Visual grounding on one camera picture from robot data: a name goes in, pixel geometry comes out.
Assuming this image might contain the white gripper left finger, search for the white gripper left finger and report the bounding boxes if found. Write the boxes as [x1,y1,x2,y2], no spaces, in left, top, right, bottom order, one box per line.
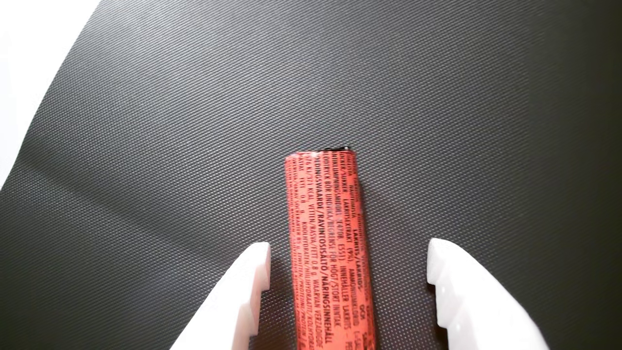
[169,242,271,350]

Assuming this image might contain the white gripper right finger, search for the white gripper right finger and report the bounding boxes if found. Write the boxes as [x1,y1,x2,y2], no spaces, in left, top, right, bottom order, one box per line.
[427,238,550,350]

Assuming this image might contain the red printed cylinder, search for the red printed cylinder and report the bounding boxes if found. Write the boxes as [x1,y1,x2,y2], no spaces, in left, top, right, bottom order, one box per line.
[284,147,378,350]

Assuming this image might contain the dark grey textured mat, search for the dark grey textured mat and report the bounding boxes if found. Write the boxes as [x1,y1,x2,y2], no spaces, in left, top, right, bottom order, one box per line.
[0,0,622,350]

